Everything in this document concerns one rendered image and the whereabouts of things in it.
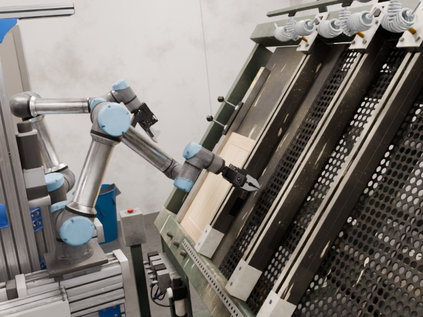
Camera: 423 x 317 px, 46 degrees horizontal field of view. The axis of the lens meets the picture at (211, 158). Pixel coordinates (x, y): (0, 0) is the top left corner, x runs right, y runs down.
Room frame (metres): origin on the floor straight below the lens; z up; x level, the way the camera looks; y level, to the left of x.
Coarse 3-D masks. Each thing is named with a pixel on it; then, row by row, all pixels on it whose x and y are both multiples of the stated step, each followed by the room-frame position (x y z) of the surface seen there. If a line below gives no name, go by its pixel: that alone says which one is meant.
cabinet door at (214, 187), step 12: (228, 144) 2.57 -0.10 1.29; (240, 144) 2.44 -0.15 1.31; (252, 144) 2.32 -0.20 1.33; (228, 156) 2.49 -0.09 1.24; (240, 156) 2.37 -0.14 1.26; (216, 180) 2.45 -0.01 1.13; (204, 192) 2.49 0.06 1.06; (216, 192) 2.37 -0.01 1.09; (192, 204) 2.53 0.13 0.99; (204, 204) 2.41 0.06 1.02; (216, 204) 2.29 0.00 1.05; (192, 216) 2.45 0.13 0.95; (204, 216) 2.33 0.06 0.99; (192, 228) 2.36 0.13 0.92; (204, 228) 2.25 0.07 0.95
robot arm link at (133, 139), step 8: (96, 104) 1.92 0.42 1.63; (128, 128) 1.96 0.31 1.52; (128, 136) 1.95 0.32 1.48; (136, 136) 1.96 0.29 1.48; (144, 136) 2.00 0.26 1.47; (128, 144) 1.96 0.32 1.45; (136, 144) 1.96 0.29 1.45; (144, 144) 1.97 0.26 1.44; (152, 144) 2.00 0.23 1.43; (136, 152) 1.99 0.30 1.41; (144, 152) 1.98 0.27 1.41; (152, 152) 1.99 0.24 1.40; (160, 152) 2.01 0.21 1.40; (152, 160) 1.99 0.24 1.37; (160, 160) 2.00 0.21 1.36; (168, 160) 2.02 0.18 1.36; (160, 168) 2.01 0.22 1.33; (168, 168) 2.01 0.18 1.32; (168, 176) 2.04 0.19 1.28
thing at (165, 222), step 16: (160, 224) 2.68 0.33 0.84; (176, 224) 2.48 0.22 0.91; (176, 240) 2.36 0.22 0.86; (192, 240) 2.26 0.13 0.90; (176, 256) 2.26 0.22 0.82; (192, 272) 2.02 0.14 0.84; (208, 288) 1.83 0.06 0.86; (224, 288) 1.73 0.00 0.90; (208, 304) 1.76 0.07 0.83; (224, 304) 1.67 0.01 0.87; (240, 304) 1.60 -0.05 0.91
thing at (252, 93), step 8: (264, 72) 2.69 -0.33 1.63; (256, 80) 2.69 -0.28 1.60; (264, 80) 2.69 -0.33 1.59; (256, 88) 2.67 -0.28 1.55; (248, 96) 2.66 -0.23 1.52; (248, 104) 2.66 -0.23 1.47; (240, 112) 2.64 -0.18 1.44; (240, 120) 2.64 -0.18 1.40; (232, 128) 2.63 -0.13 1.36; (224, 136) 2.62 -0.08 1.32; (224, 144) 2.61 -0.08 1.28; (216, 152) 2.60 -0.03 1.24; (200, 176) 2.60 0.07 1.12; (200, 184) 2.57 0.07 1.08; (192, 192) 2.57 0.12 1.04; (192, 200) 2.55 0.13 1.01; (184, 208) 2.54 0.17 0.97; (176, 216) 2.57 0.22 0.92
